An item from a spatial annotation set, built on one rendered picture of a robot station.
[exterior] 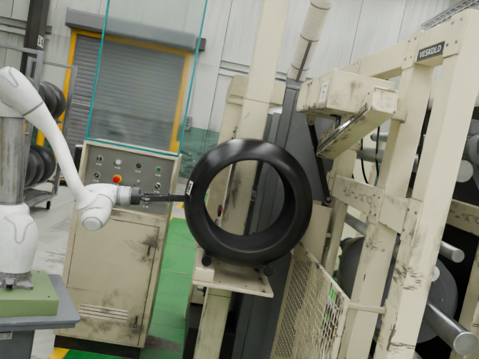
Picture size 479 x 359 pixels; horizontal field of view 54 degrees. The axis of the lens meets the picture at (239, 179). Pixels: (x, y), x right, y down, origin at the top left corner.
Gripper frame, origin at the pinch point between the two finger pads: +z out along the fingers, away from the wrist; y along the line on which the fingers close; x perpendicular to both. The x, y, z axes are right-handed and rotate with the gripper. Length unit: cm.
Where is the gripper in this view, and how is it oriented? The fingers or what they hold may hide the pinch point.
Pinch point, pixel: (176, 198)
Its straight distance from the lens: 212.9
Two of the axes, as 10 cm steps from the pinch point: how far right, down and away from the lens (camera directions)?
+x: -0.5, 9.9, 1.1
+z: 10.0, 0.4, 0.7
